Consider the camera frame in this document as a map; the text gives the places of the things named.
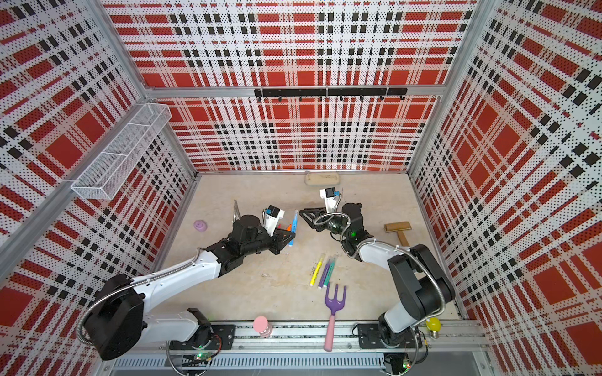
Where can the purple garden fork pink handle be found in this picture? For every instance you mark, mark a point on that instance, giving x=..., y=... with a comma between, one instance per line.
x=334, y=305

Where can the black hook rail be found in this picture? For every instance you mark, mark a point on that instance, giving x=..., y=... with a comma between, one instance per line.
x=332, y=92

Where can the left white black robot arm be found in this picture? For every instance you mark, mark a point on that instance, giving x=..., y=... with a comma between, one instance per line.
x=120, y=318

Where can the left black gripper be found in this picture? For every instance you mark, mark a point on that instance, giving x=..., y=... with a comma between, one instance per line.
x=277, y=237

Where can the yellow marker pen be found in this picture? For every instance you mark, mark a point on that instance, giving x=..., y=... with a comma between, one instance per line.
x=316, y=270

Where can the purple smiley toy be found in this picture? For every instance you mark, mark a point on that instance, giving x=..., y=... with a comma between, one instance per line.
x=200, y=225

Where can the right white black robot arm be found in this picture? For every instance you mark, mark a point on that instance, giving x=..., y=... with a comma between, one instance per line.
x=423, y=287

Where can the white wire mesh shelf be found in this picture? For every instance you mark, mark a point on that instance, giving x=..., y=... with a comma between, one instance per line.
x=107, y=173

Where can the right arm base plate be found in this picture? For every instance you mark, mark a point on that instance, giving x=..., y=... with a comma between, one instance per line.
x=376, y=336

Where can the pink cylindrical cup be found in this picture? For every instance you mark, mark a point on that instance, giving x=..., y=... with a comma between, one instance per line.
x=262, y=327

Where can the blue marker pen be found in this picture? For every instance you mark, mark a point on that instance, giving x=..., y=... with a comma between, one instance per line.
x=294, y=226

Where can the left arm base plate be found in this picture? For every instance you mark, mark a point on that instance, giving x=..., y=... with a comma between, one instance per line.
x=219, y=336

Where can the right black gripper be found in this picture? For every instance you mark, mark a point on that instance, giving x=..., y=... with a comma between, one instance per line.
x=315, y=212

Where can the yellow light bulb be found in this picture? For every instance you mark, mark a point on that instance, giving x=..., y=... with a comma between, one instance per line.
x=434, y=327

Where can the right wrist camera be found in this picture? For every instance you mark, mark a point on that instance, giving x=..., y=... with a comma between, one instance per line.
x=332, y=198

